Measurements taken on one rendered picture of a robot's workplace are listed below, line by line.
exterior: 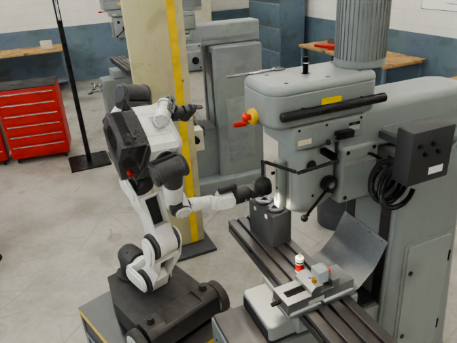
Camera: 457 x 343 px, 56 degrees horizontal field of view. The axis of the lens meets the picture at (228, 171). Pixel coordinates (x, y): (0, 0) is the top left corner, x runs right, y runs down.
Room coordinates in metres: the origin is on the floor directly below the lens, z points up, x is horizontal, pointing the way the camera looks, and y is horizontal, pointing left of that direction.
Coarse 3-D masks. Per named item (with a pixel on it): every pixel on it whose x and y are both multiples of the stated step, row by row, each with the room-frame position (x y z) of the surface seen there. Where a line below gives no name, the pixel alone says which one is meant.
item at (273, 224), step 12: (252, 204) 2.00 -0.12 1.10; (264, 204) 1.96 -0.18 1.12; (252, 216) 2.00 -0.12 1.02; (264, 216) 1.91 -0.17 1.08; (276, 216) 1.85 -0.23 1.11; (288, 216) 1.89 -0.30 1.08; (252, 228) 2.01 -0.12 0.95; (264, 228) 1.91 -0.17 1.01; (276, 228) 1.85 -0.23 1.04; (288, 228) 1.89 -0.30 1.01; (276, 240) 1.85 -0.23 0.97; (288, 240) 1.89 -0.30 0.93
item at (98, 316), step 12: (96, 300) 2.12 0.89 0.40; (108, 300) 2.11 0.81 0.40; (84, 312) 2.01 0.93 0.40; (96, 312) 2.01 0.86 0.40; (108, 312) 2.00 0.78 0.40; (84, 324) 2.03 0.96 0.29; (96, 324) 1.91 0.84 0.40; (108, 324) 1.91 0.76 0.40; (120, 324) 1.90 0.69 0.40; (204, 324) 1.86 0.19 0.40; (96, 336) 1.93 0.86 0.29; (108, 336) 1.81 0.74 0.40; (120, 336) 1.81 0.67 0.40; (192, 336) 1.77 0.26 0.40; (204, 336) 1.77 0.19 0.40
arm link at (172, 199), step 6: (168, 192) 1.66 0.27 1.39; (174, 192) 1.65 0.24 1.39; (180, 192) 1.68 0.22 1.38; (168, 198) 1.68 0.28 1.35; (174, 198) 1.68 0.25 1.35; (180, 198) 1.70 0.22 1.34; (168, 204) 1.70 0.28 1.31; (174, 204) 1.70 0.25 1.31; (180, 204) 1.71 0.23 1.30; (174, 210) 1.70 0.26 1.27; (180, 210) 1.71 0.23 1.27; (186, 210) 1.72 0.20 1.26; (180, 216) 1.73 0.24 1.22; (186, 216) 1.74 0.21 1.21
